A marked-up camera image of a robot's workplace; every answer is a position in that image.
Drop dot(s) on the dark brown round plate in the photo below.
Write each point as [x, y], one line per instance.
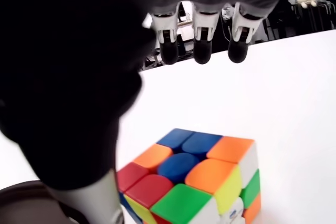
[26, 203]

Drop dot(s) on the multicoloured Rubik's cube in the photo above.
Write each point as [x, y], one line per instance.
[183, 169]

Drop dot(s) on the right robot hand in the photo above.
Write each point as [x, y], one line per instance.
[65, 77]

